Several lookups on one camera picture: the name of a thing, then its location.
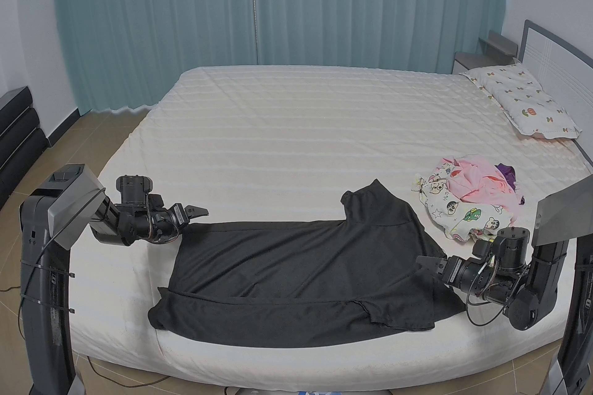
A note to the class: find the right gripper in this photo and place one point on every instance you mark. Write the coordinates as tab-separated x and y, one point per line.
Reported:
458	273

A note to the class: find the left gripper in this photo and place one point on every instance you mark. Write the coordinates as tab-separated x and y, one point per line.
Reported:
173	222

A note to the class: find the black T-shirt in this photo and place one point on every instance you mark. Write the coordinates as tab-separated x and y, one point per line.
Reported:
301	273

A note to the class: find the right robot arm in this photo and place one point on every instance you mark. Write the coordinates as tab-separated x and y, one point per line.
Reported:
560	217

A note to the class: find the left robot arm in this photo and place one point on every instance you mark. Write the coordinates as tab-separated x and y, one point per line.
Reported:
69	198

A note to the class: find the pile of clothes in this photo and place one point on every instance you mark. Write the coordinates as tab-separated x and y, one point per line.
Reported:
472	185

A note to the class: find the bed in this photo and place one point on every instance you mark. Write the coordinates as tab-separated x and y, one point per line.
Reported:
301	129

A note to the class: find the white printed pillow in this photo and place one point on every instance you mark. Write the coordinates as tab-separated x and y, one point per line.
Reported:
523	101

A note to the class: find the black chest of drawers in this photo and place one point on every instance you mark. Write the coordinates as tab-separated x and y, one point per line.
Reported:
16	138

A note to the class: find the grey bedside table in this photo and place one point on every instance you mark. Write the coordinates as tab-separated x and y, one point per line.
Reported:
477	59

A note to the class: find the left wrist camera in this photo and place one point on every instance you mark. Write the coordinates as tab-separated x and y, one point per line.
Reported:
155	202

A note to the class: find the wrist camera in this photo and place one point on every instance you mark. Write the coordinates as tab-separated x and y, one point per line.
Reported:
482	249
155	202

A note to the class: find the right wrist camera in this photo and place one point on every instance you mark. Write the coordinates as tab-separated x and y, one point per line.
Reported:
482	249

